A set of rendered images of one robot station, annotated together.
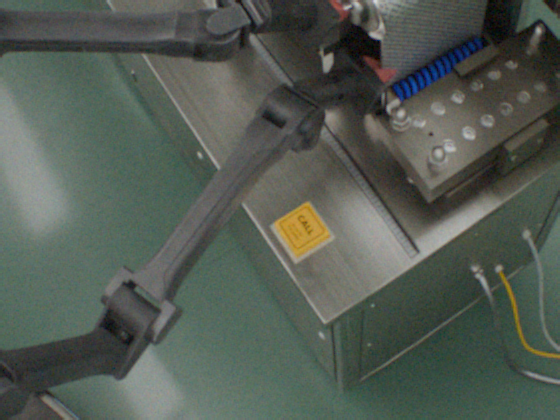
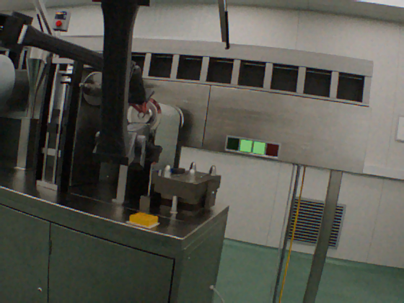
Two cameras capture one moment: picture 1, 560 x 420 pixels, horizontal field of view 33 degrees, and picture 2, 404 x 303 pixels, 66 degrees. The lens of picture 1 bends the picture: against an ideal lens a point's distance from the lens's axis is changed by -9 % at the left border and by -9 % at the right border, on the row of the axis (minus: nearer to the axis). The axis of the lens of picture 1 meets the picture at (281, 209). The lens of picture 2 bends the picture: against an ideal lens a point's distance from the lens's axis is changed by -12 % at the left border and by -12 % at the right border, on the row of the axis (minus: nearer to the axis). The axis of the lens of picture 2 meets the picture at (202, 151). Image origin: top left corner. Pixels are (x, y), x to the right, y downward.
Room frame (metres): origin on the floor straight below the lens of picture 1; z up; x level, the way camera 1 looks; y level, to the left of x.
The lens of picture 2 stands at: (-0.20, 0.74, 1.21)
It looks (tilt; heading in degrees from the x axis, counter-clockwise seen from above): 3 degrees down; 308
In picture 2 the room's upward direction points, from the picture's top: 8 degrees clockwise
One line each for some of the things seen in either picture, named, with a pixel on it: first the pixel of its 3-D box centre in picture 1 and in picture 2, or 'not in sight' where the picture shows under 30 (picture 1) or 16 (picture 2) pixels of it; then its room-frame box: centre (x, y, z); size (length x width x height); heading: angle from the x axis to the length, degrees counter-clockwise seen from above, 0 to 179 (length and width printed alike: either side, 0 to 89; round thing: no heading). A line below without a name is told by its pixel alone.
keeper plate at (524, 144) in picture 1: (522, 147); (211, 194); (0.65, -0.45, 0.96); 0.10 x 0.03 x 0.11; 112
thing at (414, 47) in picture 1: (435, 37); (164, 153); (0.83, -0.32, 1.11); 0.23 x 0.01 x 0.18; 112
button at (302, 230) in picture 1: (302, 230); (143, 219); (0.60, -0.03, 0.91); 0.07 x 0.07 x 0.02; 22
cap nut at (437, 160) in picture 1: (438, 156); (191, 174); (0.63, -0.27, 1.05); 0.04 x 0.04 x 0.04
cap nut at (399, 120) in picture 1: (400, 115); (167, 171); (0.71, -0.22, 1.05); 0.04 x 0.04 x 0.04
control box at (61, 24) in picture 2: not in sight; (60, 19); (1.35, 0.00, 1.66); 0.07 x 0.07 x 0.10; 46
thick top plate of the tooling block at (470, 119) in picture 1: (489, 104); (191, 182); (0.73, -0.40, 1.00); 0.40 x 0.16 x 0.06; 112
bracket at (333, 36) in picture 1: (329, 55); (125, 164); (0.85, -0.13, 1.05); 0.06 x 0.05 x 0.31; 112
